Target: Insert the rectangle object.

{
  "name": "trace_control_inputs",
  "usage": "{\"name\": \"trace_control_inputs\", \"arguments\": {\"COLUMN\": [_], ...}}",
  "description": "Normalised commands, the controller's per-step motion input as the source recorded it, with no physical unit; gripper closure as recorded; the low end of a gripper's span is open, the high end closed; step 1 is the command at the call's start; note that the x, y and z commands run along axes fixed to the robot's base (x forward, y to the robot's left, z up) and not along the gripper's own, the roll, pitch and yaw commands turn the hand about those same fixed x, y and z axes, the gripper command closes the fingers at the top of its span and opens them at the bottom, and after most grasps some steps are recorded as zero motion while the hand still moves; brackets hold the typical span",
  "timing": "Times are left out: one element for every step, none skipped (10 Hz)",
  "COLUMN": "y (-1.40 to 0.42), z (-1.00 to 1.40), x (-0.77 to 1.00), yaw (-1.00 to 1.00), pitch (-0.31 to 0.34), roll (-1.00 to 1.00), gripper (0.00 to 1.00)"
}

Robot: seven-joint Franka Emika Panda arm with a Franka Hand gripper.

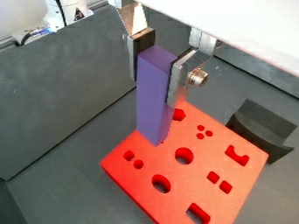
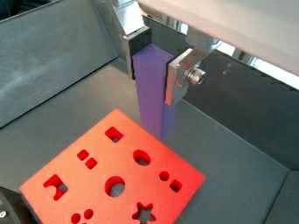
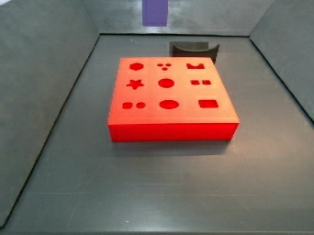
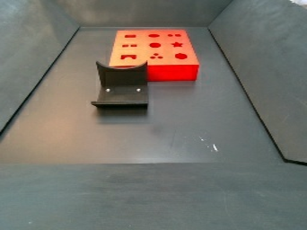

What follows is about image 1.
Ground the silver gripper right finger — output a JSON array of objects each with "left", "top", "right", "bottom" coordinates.
[{"left": 165, "top": 28, "right": 218, "bottom": 108}]

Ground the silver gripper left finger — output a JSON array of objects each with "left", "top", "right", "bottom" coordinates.
[{"left": 114, "top": 1, "right": 154, "bottom": 81}]

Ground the purple rectangular block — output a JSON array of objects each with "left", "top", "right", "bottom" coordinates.
[{"left": 136, "top": 45, "right": 176, "bottom": 145}]

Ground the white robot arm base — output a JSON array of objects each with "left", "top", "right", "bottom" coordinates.
[{"left": 11, "top": 0, "right": 93, "bottom": 46}]

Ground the red shape sorter board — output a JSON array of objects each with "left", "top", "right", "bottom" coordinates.
[{"left": 100, "top": 101, "right": 268, "bottom": 224}]

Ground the black curved holder bracket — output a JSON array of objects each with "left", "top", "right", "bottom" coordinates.
[{"left": 226, "top": 99, "right": 296, "bottom": 165}]

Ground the black cable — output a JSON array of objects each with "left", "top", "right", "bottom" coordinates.
[{"left": 18, "top": 30, "right": 38, "bottom": 47}]

